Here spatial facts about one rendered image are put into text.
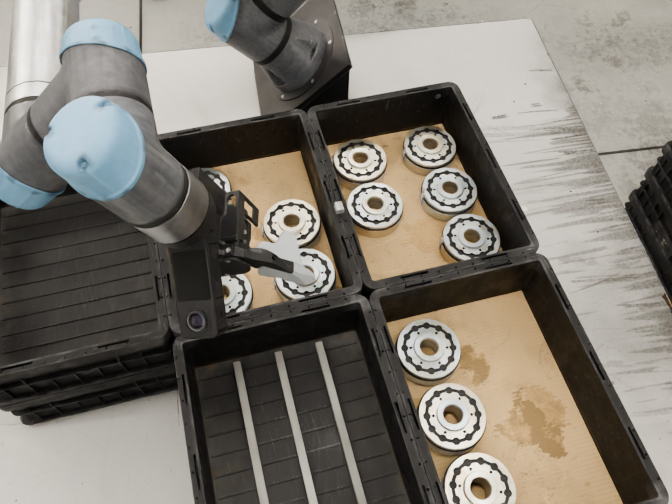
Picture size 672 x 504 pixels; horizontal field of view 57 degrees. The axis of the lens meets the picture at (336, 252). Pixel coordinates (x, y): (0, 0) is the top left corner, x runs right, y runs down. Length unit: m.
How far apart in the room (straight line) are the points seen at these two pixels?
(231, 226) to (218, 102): 0.87
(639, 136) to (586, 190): 1.23
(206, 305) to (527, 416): 0.57
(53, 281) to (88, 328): 0.12
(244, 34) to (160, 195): 0.73
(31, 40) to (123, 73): 0.22
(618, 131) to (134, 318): 2.05
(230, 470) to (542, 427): 0.48
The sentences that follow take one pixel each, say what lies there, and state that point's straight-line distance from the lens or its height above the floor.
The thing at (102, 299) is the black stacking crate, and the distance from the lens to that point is 1.13.
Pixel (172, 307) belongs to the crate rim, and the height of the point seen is 0.93.
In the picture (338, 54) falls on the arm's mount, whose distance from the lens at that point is 1.31.
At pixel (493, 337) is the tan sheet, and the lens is 1.07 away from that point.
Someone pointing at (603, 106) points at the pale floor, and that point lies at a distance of 2.74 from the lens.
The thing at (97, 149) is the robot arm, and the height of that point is 1.40.
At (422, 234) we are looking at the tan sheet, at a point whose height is 0.83.
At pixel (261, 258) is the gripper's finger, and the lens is 0.69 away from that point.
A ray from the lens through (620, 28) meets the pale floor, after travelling 3.13.
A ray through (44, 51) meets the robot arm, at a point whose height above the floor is 1.30.
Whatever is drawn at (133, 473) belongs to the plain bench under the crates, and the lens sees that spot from 1.14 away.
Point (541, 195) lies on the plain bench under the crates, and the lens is 1.42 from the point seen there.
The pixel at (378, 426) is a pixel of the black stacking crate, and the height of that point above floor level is 0.83.
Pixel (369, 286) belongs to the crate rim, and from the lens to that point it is 0.96.
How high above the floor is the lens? 1.78
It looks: 59 degrees down
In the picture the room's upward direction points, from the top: 2 degrees clockwise
